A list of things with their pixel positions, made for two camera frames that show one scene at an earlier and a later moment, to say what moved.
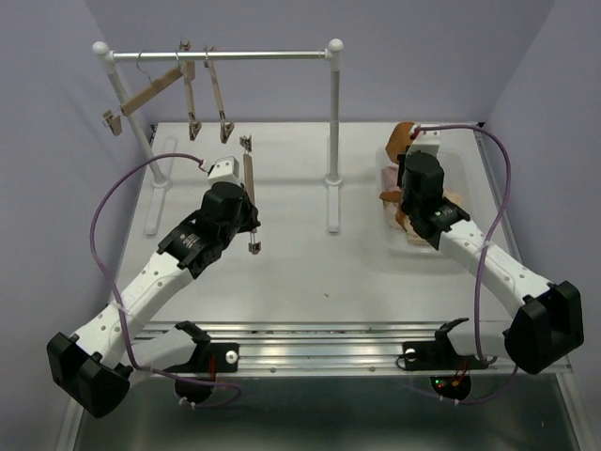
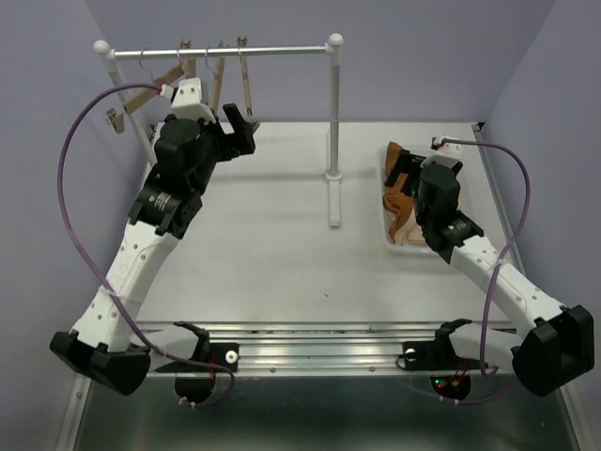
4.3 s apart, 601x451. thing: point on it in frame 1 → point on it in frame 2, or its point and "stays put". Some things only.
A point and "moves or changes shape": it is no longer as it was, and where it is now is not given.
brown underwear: [398, 141] moves or changes shape
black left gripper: [251, 221] → [241, 140]
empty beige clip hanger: [114, 120] stays put
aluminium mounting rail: [277, 348] stays put
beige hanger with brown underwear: [250, 181] → [250, 116]
